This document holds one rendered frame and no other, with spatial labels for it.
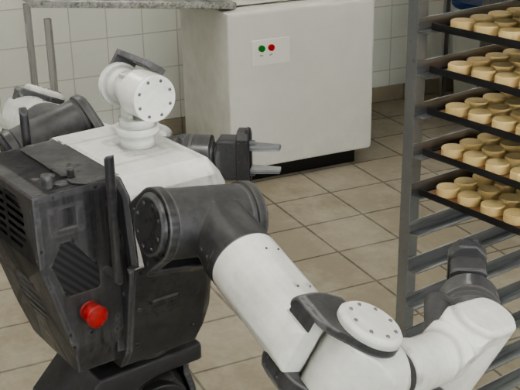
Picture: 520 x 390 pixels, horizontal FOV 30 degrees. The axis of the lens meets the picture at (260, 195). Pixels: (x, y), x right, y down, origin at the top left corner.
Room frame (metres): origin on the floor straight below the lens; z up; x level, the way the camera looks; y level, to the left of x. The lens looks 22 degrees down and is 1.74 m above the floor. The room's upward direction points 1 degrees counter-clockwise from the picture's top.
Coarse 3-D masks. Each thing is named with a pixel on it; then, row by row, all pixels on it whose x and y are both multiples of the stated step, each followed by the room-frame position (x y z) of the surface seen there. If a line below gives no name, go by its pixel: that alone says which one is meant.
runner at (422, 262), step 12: (492, 228) 2.12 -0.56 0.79; (456, 240) 2.05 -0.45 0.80; (480, 240) 2.10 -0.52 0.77; (492, 240) 2.10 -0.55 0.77; (504, 240) 2.11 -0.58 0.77; (432, 252) 2.00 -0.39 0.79; (444, 252) 2.02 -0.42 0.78; (408, 264) 1.95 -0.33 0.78; (420, 264) 1.98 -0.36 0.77; (432, 264) 1.98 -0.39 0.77
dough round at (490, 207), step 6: (486, 204) 1.84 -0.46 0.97; (492, 204) 1.84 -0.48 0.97; (498, 204) 1.84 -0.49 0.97; (504, 204) 1.84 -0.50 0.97; (480, 210) 1.85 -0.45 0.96; (486, 210) 1.83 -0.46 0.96; (492, 210) 1.82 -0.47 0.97; (498, 210) 1.82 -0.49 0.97; (492, 216) 1.82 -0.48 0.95; (498, 216) 1.82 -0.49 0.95
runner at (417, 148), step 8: (472, 128) 2.06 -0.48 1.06; (440, 136) 2.00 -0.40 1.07; (448, 136) 2.02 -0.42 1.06; (456, 136) 2.03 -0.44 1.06; (464, 136) 2.05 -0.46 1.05; (472, 136) 2.06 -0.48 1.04; (416, 144) 1.96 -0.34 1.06; (424, 144) 1.97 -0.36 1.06; (432, 144) 1.99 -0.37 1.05; (440, 144) 2.00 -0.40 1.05; (416, 152) 1.96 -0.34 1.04
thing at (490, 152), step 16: (448, 144) 1.97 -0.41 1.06; (464, 144) 1.97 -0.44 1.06; (480, 144) 1.97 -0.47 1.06; (496, 144) 2.00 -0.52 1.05; (512, 144) 1.96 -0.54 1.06; (464, 160) 1.89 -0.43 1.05; (480, 160) 1.88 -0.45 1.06; (496, 160) 1.86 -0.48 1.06; (512, 160) 1.86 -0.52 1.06; (512, 176) 1.79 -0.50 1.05
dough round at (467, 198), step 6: (462, 192) 1.91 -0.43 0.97; (468, 192) 1.91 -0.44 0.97; (474, 192) 1.91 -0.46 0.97; (462, 198) 1.88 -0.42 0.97; (468, 198) 1.88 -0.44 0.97; (474, 198) 1.88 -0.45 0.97; (480, 198) 1.88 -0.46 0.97; (462, 204) 1.88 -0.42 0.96; (468, 204) 1.87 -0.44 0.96; (474, 204) 1.87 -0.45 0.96; (480, 204) 1.88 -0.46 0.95
